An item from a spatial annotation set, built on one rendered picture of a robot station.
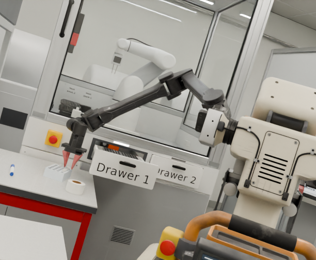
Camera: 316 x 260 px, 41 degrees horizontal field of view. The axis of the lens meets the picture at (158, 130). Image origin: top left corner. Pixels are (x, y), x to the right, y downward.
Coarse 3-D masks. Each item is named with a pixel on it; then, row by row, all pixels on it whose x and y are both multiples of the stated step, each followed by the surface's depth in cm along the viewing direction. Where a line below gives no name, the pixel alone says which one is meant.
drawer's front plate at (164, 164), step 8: (152, 160) 219; (160, 160) 220; (168, 160) 220; (160, 168) 220; (168, 168) 221; (176, 168) 222; (192, 168) 223; (200, 168) 224; (160, 176) 221; (168, 176) 221; (176, 176) 222; (184, 176) 223; (200, 176) 225; (184, 184) 224; (192, 184) 224
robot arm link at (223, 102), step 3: (225, 99) 150; (219, 102) 148; (222, 102) 147; (225, 102) 147; (204, 105) 151; (207, 105) 150; (210, 105) 148; (213, 105) 147; (222, 105) 146; (225, 105) 147; (207, 108) 151; (228, 108) 149; (228, 111) 149
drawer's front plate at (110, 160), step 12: (96, 156) 181; (108, 156) 182; (120, 156) 183; (96, 168) 182; (120, 168) 184; (132, 168) 185; (144, 168) 186; (156, 168) 187; (120, 180) 184; (132, 180) 185; (144, 180) 186
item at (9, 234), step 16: (0, 224) 114; (16, 224) 117; (32, 224) 121; (48, 224) 124; (0, 240) 104; (16, 240) 107; (32, 240) 110; (48, 240) 113; (0, 256) 96; (16, 256) 98; (32, 256) 101; (48, 256) 103; (64, 256) 106
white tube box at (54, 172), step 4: (48, 168) 177; (52, 168) 179; (56, 168) 183; (60, 168) 184; (44, 172) 177; (48, 172) 177; (52, 172) 177; (56, 172) 177; (60, 172) 177; (64, 172) 178; (68, 172) 183; (48, 176) 177; (52, 176) 177; (56, 176) 177; (60, 176) 177; (64, 176) 178; (68, 176) 186; (56, 180) 177; (60, 180) 177; (64, 180) 180
